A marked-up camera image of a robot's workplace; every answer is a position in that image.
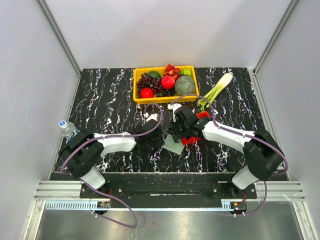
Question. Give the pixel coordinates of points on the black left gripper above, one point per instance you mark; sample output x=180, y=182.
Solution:
x=160, y=142

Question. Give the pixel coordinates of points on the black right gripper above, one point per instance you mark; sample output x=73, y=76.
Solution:
x=175, y=121

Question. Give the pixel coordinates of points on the red plastic card tray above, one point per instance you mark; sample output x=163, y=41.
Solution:
x=193, y=140

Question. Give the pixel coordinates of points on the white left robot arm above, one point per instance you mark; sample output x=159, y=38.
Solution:
x=82, y=151

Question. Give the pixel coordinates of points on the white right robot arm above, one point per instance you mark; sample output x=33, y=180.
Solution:
x=261, y=153

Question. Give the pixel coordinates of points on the green spring onion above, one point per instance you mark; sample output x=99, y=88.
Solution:
x=215, y=91

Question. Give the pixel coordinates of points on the red round fruit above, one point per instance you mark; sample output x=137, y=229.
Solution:
x=146, y=93

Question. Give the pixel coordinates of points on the green netted melon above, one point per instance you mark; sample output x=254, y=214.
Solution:
x=185, y=85

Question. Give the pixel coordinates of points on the yellow plastic fruit bin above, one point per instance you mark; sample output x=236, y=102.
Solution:
x=165, y=99

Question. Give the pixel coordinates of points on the red pomegranate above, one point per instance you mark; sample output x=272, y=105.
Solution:
x=168, y=82

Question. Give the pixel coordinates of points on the dark purple grape bunch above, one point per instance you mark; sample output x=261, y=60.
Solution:
x=149, y=82

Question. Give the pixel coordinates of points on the green avocado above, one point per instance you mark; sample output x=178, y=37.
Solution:
x=154, y=74

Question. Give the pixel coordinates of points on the green apple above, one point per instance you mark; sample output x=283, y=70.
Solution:
x=186, y=72

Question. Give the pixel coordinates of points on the clear plastic water bottle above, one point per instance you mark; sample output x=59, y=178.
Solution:
x=68, y=130

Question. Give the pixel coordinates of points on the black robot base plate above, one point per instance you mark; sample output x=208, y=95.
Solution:
x=195, y=189

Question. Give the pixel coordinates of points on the aluminium frame rail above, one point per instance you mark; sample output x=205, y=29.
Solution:
x=95, y=205

